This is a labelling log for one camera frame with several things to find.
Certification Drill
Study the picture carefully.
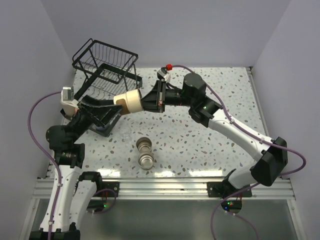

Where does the steel cup with cork base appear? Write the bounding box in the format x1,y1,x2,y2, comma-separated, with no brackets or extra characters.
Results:
113,89,143,116

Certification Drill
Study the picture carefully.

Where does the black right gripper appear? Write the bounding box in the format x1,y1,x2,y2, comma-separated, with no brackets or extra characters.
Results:
134,79,194,114

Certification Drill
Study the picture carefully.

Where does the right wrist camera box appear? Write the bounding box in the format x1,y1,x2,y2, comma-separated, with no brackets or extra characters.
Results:
157,64,173,83

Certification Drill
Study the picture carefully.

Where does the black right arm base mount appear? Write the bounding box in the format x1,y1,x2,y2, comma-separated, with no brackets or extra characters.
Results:
206,181,253,199

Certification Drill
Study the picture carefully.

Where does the steel cup near pink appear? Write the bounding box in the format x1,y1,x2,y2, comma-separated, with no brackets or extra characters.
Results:
136,137,152,152

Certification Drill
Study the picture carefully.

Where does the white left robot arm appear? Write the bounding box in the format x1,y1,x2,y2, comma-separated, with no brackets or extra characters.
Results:
29,93,123,240

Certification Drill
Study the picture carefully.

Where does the purple plastic cup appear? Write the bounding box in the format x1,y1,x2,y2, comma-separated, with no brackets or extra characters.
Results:
95,126,109,132

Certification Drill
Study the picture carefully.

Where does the black dish rack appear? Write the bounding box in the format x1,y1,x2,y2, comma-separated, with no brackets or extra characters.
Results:
71,38,143,138

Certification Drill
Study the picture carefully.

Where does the steel cup near rail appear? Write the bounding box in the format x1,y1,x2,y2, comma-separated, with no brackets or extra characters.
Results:
138,151,155,170

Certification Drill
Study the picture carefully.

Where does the aluminium table edge rail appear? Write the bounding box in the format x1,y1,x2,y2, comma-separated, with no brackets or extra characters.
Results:
34,174,296,201

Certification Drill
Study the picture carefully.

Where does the beige plastic cup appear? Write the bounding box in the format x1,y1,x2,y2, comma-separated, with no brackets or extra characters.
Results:
60,105,76,120

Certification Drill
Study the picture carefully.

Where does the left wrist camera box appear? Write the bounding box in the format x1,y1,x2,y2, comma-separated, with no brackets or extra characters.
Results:
60,86,78,108

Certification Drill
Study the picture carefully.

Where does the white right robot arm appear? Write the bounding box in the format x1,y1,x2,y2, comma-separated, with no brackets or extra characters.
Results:
141,73,288,198

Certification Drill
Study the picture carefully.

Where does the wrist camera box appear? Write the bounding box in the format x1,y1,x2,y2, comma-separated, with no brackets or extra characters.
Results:
60,86,78,108
157,64,173,83

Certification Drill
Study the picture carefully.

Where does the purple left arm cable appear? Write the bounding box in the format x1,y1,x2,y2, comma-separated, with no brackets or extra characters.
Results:
26,91,116,240

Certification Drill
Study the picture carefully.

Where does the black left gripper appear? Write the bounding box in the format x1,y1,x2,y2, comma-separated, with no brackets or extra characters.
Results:
67,94,123,144

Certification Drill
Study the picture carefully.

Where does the clear glass cup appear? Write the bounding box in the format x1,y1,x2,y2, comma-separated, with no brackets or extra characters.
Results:
120,125,132,141

